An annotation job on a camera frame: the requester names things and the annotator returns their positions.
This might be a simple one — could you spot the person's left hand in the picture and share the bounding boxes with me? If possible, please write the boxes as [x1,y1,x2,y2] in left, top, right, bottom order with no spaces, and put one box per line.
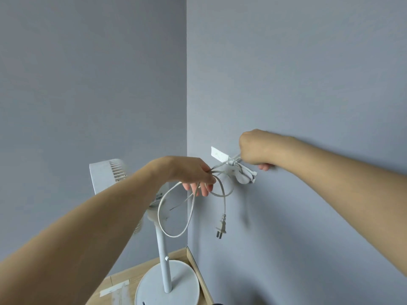
[149,156,217,197]

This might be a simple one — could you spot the person's right hand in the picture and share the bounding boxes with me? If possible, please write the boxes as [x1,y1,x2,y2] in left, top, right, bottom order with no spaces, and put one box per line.
[238,129,284,172]

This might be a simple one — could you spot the white power cable with plug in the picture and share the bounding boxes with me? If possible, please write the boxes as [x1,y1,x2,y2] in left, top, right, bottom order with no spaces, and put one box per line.
[157,155,255,239]

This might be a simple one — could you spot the white cable strap with tag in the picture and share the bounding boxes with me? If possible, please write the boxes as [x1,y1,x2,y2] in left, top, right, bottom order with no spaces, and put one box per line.
[211,146,258,185]

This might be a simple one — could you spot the person's left forearm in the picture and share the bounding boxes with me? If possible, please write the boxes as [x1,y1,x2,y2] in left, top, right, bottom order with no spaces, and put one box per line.
[0,161,166,305]

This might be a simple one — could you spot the person's right forearm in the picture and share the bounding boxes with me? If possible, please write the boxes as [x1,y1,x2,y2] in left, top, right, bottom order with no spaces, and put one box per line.
[276,134,407,278]

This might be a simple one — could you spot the white standing fan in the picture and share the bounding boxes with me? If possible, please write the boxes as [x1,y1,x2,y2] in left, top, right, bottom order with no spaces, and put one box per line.
[89,159,201,305]

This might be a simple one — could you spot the wooden skirting board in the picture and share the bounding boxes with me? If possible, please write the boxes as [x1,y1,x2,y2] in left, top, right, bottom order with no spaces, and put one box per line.
[186,246,215,305]

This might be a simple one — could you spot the clear tape strip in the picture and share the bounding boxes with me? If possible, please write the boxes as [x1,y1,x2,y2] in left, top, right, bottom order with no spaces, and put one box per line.
[99,280,130,298]

